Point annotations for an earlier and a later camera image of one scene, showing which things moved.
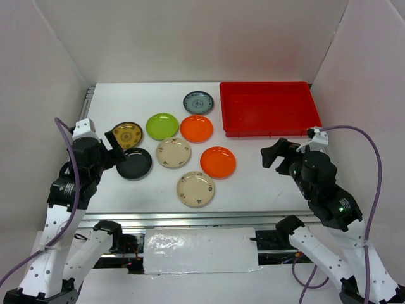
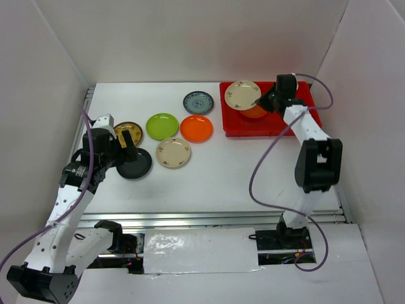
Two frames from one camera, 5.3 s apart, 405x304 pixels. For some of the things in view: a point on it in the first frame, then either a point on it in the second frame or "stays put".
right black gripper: (281, 146) to (262, 101)
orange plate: (218, 163) to (254, 112)
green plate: (162, 126) stays put
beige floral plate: (195, 189) to (242, 95)
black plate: (138, 163) stays put
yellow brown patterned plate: (129, 134) stays put
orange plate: (196, 129) stays put
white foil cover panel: (200, 250) stays put
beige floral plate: (173, 152) stays put
